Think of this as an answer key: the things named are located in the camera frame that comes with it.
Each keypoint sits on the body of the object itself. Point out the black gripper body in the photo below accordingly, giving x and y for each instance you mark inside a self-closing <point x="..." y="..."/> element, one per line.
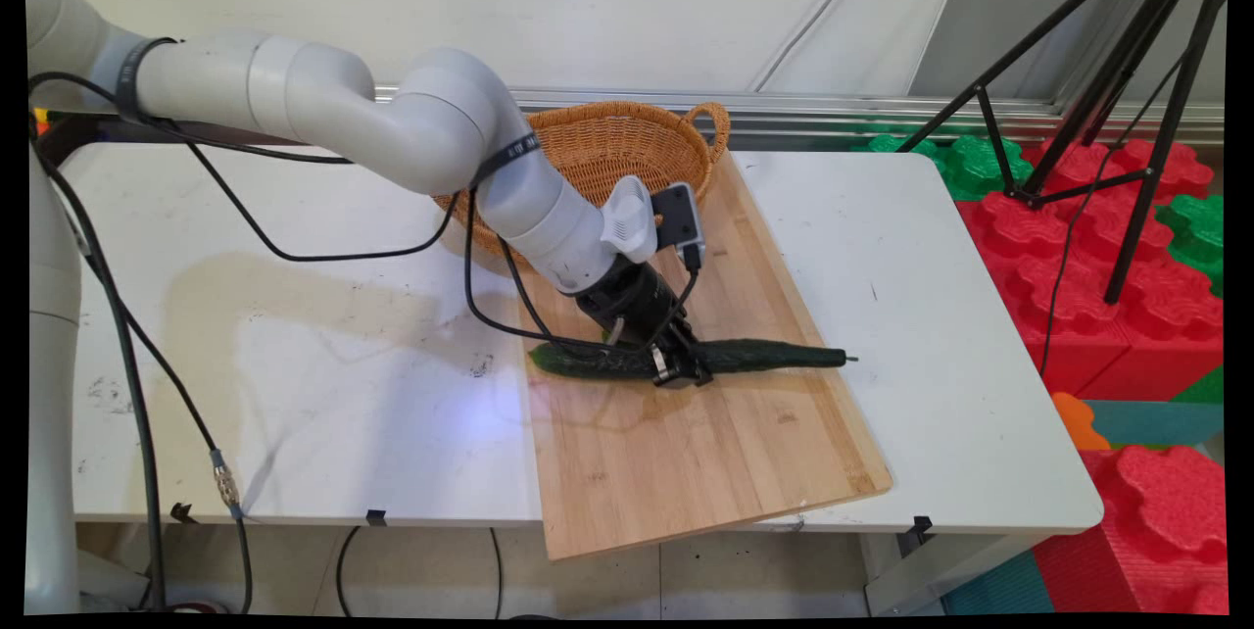
<point x="632" y="301"/>

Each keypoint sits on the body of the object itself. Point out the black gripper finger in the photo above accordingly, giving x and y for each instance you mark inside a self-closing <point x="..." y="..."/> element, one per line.
<point x="686" y="333"/>
<point x="691" y="374"/>

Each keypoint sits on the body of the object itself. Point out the dark green cucumber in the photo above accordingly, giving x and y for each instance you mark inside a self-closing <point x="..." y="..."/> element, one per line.
<point x="764" y="355"/>

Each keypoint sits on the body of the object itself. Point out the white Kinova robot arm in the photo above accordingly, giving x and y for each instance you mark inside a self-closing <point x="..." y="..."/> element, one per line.
<point x="294" y="90"/>

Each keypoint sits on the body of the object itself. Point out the light wooden cutting board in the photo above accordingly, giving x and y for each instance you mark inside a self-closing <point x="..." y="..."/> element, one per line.
<point x="686" y="472"/>

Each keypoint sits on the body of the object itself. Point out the woven wicker basket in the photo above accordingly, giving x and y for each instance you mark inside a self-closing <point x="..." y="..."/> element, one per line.
<point x="607" y="144"/>

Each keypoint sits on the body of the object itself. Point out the black table edge clip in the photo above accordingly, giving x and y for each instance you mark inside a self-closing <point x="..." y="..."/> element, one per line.
<point x="921" y="529"/>
<point x="182" y="512"/>
<point x="376" y="517"/>

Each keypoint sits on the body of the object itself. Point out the grey metal table leg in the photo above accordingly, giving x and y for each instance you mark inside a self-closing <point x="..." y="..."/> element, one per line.
<point x="931" y="575"/>

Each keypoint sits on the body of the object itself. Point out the green foam block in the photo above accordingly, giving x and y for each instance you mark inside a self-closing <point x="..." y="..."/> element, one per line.
<point x="970" y="164"/>
<point x="1197" y="232"/>

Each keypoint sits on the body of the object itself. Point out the orange foam piece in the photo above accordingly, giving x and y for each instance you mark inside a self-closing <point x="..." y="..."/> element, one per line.
<point x="1076" y="421"/>

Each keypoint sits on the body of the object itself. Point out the large red foam block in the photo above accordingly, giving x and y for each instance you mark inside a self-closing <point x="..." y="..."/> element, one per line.
<point x="1078" y="266"/>

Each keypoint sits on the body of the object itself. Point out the teal foam mat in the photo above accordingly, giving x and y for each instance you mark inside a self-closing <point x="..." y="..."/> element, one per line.
<point x="1156" y="423"/>

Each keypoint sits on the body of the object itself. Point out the black tripod stand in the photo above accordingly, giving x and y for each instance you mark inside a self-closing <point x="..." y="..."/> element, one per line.
<point x="1141" y="22"/>

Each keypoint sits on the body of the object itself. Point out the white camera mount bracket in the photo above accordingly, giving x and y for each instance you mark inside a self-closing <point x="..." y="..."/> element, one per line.
<point x="627" y="217"/>

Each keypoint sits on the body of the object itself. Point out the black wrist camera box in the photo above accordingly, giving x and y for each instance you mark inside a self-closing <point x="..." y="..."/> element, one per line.
<point x="678" y="216"/>

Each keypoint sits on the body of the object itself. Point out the aluminium wall rail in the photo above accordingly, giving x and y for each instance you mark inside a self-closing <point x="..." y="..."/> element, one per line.
<point x="833" y="110"/>

